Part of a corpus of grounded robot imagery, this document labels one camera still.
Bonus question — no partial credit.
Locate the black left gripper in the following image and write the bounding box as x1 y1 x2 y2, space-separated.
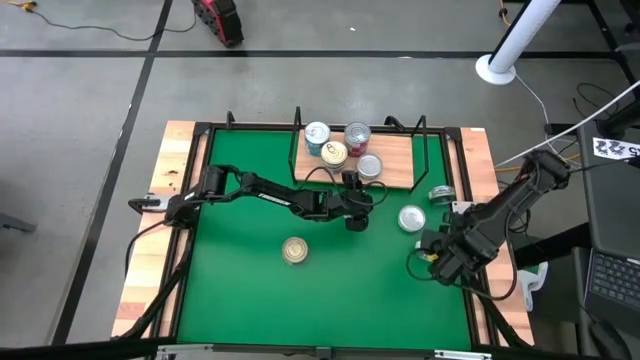
327 170 375 233

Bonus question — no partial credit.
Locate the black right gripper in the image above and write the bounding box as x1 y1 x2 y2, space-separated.
419 219 494 287

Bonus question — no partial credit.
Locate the green white label can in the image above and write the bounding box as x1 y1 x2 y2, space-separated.
356 153 384 181
428 184 457 206
397 204 427 234

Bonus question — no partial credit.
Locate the navy red stripe gold can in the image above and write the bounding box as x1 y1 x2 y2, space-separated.
281 236 310 266
320 141 350 169

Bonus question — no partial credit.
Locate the wooden shelf board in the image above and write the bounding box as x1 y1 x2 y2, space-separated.
293 130 416 190

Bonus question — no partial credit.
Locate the white plastic object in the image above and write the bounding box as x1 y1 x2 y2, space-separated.
517 261 550 312

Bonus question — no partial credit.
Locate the green table mat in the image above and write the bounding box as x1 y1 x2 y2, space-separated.
177 128 472 351

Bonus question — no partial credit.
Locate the black laptop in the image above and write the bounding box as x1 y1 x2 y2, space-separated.
583 247 640 326

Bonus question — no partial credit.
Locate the dark grey desk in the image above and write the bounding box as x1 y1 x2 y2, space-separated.
577 119 640 261

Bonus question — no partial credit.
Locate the white tower fan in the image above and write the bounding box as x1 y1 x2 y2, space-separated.
474 0 564 86

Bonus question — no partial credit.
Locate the white printed paper tag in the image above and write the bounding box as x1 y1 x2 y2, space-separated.
592 136 640 162

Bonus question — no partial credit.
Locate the red black equipment case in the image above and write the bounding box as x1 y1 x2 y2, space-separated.
191 0 246 49

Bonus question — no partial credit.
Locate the silver aluminium bracket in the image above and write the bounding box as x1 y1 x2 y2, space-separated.
155 343 215 354
433 349 494 360

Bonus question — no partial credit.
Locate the thick white cable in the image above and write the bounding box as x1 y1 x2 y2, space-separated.
494 79 640 169

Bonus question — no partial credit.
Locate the black floor cable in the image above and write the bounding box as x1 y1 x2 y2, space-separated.
17 2 199 42

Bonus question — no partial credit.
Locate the grey metal bracket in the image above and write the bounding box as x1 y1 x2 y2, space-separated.
0 212 39 234

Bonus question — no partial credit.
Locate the yellow cable plug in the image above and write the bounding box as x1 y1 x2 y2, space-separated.
0 0 39 12

